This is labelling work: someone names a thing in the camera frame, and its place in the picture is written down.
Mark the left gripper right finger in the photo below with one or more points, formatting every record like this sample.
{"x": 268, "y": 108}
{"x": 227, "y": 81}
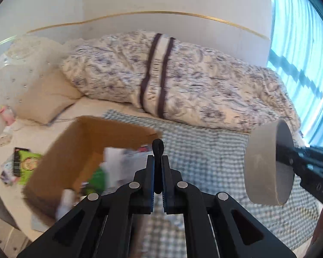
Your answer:
{"x": 216, "y": 225}

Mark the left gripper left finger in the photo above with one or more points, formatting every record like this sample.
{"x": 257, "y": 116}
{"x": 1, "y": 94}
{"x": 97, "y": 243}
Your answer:
{"x": 99, "y": 226}

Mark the green snack packet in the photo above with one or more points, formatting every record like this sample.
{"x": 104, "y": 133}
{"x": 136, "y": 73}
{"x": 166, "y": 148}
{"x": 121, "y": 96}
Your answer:
{"x": 97, "y": 182}

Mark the white tape roll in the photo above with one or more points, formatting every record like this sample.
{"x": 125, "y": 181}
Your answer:
{"x": 266, "y": 180}

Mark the white cream tube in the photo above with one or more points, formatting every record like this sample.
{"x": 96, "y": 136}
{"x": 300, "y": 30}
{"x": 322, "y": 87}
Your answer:
{"x": 68, "y": 200}

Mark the clear plastic bag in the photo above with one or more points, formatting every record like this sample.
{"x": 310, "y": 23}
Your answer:
{"x": 120, "y": 165}

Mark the brown cardboard box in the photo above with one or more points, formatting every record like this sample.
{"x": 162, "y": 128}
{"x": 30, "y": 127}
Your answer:
{"x": 74, "y": 156}

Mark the green black package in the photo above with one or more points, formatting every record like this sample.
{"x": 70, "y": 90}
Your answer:
{"x": 24, "y": 164}

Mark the small card pile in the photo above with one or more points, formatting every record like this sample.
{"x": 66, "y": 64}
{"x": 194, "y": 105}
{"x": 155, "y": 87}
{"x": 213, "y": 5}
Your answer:
{"x": 7, "y": 176}

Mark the blue window curtain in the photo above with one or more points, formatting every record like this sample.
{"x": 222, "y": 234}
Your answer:
{"x": 296, "y": 54}

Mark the beige pillow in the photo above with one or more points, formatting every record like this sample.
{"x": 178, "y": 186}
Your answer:
{"x": 47, "y": 98}

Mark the pink small item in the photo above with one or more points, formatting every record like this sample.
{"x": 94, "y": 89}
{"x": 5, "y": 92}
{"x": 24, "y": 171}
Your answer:
{"x": 7, "y": 115}

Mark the floral beige duvet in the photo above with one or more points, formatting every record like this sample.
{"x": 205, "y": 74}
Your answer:
{"x": 179, "y": 81}

